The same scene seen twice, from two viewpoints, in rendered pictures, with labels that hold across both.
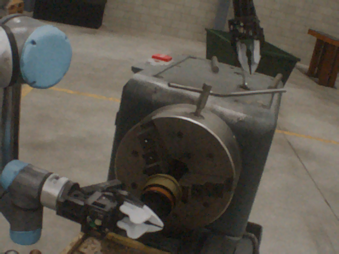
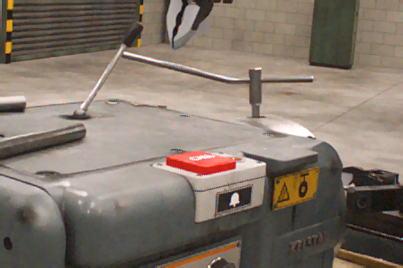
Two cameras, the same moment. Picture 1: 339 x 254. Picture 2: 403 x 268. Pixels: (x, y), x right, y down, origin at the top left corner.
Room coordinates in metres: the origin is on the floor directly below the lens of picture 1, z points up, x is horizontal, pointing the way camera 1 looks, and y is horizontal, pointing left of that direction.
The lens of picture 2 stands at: (2.43, 0.48, 1.49)
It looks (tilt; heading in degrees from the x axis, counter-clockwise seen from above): 9 degrees down; 207
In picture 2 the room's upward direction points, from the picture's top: 4 degrees clockwise
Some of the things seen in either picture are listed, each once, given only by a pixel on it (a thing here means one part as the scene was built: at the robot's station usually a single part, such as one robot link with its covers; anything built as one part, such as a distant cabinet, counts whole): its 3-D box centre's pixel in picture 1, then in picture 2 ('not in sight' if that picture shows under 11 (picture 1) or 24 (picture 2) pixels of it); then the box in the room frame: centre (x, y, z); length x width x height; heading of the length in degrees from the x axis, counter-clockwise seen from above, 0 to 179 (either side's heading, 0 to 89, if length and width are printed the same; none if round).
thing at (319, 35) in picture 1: (321, 56); not in sight; (9.53, -3.09, 0.50); 1.61 x 0.44 x 1.00; 4
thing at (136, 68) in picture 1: (146, 71); (276, 161); (1.36, 0.10, 1.24); 0.09 x 0.08 x 0.03; 167
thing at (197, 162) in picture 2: (161, 58); (201, 165); (1.52, 0.06, 1.26); 0.06 x 0.06 x 0.02; 77
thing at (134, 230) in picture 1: (137, 230); not in sight; (0.74, 0.01, 1.06); 0.09 x 0.06 x 0.03; 77
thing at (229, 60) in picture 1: (243, 70); not in sight; (6.04, -0.89, 0.43); 1.34 x 0.94 x 0.85; 16
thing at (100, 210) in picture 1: (90, 207); (388, 193); (0.76, 0.12, 1.08); 0.12 x 0.09 x 0.08; 77
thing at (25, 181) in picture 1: (28, 182); not in sight; (0.81, 0.27, 1.08); 0.11 x 0.08 x 0.09; 77
